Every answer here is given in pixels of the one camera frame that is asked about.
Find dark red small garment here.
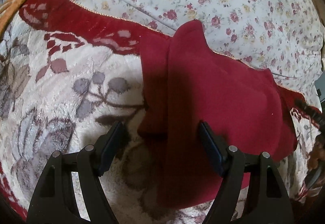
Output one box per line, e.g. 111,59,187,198
138,20,297,209

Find person's right hand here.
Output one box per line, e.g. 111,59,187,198
307,134,324,171

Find cream red floral plush blanket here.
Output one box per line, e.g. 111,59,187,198
1,0,321,223

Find white rose print bedsheet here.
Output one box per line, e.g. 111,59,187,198
72,0,324,108

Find orange cream checkered plush blanket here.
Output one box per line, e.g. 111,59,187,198
0,0,25,36

